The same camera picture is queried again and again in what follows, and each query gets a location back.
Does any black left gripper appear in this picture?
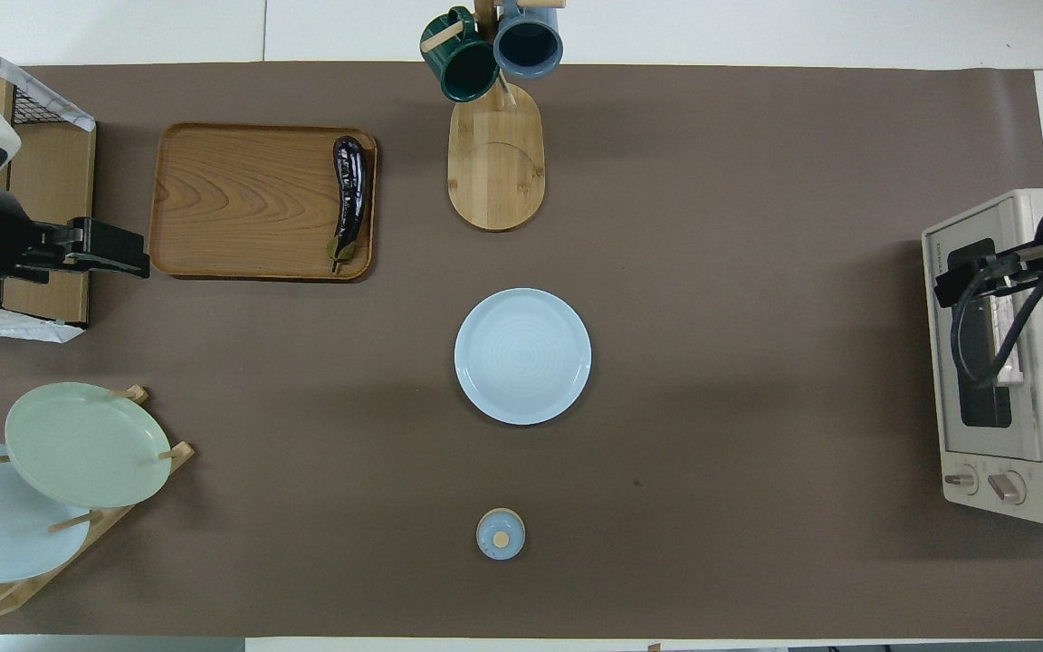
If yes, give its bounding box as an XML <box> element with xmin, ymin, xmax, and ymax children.
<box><xmin>31</xmin><ymin>217</ymin><xmax>150</xmax><ymax>284</ymax></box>

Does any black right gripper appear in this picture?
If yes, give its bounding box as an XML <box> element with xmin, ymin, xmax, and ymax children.
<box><xmin>933</xmin><ymin>237</ymin><xmax>1043</xmax><ymax>310</ymax></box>

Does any glass oven door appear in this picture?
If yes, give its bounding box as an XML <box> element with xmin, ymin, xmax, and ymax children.
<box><xmin>923</xmin><ymin>202</ymin><xmax>1043</xmax><ymax>463</ymax></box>

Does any dark purple eggplant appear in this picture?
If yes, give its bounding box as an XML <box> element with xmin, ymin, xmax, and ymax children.
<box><xmin>330</xmin><ymin>136</ymin><xmax>369</xmax><ymax>273</ymax></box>

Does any large beige oven knob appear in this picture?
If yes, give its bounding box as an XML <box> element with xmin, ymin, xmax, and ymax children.
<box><xmin>987</xmin><ymin>470</ymin><xmax>1028</xmax><ymax>506</ymax></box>

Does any wooden storage box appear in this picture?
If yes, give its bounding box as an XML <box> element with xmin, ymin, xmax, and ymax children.
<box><xmin>0</xmin><ymin>68</ymin><xmax>97</xmax><ymax>325</ymax></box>

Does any wooden serving tray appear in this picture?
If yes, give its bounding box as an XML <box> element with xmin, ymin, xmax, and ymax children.
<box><xmin>148</xmin><ymin>122</ymin><xmax>378</xmax><ymax>282</ymax></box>

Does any pale green plate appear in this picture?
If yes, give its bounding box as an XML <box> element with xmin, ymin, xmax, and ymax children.
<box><xmin>5</xmin><ymin>381</ymin><xmax>173</xmax><ymax>510</ymax></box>

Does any wooden plate rack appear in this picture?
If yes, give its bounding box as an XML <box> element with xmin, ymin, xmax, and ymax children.
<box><xmin>0</xmin><ymin>385</ymin><xmax>196</xmax><ymax>622</ymax></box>

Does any brown table mat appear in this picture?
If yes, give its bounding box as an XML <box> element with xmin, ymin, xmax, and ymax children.
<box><xmin>0</xmin><ymin>62</ymin><xmax>1043</xmax><ymax>639</ymax></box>

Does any wooden mug tree stand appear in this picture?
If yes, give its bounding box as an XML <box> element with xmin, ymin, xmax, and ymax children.
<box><xmin>420</xmin><ymin>0</ymin><xmax>567</xmax><ymax>233</ymax></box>

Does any dark green mug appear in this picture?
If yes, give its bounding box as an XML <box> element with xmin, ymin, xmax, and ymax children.
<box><xmin>420</xmin><ymin>7</ymin><xmax>501</xmax><ymax>103</ymax></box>

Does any blue grey mug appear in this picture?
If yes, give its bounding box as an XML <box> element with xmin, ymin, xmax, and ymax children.
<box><xmin>493</xmin><ymin>0</ymin><xmax>565</xmax><ymax>80</ymax></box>

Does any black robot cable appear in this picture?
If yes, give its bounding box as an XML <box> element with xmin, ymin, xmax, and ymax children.
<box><xmin>950</xmin><ymin>234</ymin><xmax>1043</xmax><ymax>414</ymax></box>

